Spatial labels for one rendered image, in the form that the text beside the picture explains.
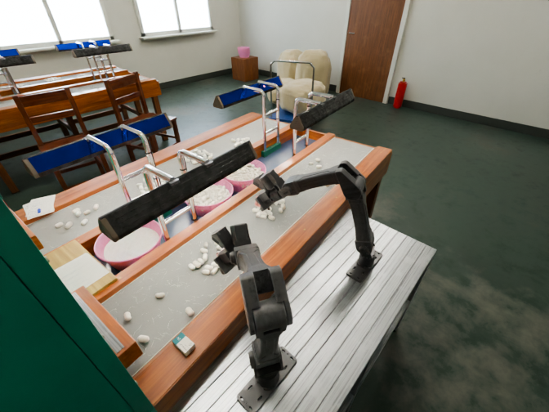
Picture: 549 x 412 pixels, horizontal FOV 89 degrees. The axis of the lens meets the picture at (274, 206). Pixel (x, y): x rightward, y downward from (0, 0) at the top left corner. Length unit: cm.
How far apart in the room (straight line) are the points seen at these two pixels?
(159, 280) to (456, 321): 172
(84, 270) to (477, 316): 212
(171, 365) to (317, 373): 43
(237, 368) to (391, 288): 65
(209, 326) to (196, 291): 17
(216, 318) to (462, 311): 165
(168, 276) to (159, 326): 20
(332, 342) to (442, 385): 95
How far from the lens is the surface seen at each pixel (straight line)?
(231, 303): 101
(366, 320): 112
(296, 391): 98
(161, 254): 122
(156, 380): 94
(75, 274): 128
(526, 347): 227
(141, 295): 115
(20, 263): 43
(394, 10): 555
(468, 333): 214
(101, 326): 97
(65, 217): 167
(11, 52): 439
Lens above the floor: 160
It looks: 37 degrees down
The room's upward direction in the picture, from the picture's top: straight up
